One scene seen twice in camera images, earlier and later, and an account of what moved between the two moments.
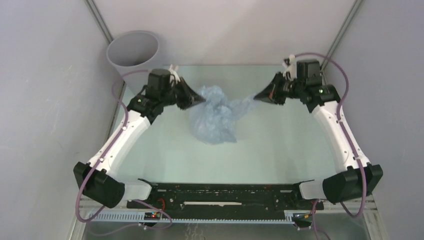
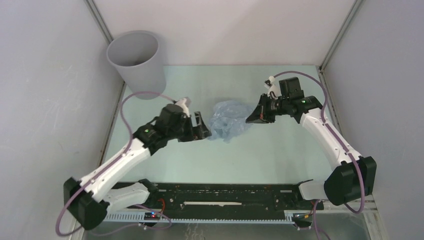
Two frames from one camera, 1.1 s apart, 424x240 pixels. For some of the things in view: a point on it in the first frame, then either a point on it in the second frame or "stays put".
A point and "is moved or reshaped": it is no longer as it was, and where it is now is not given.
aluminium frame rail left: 101,22 stays put
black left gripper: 190,97 to 199,132
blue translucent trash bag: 213,117 is moved or reshaped
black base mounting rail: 225,198 stays put
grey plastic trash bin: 131,53 stays put
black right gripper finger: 274,92 to 261,115
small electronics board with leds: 152,216 stays put
